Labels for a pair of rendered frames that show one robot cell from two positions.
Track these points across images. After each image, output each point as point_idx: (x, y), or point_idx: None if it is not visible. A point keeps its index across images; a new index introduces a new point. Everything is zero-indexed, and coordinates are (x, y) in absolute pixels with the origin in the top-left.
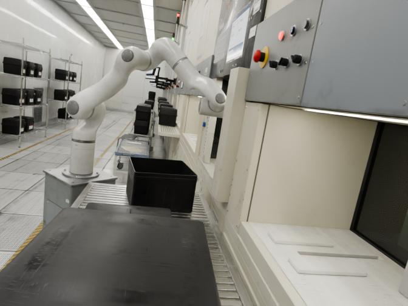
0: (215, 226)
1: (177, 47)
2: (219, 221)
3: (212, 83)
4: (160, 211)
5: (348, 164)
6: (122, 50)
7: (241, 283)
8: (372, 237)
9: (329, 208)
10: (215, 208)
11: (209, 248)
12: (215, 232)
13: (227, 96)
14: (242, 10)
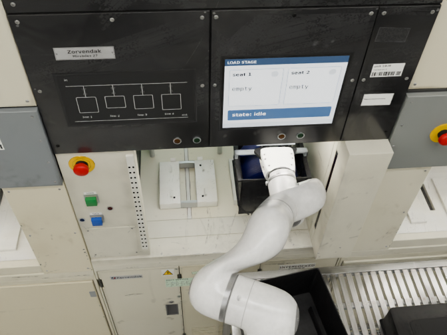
0: (340, 268)
1: (284, 209)
2: (319, 262)
3: (320, 187)
4: (404, 317)
5: None
6: (292, 329)
7: (437, 261)
8: None
9: None
10: (294, 262)
11: (392, 280)
12: (356, 270)
13: (347, 181)
14: (297, 56)
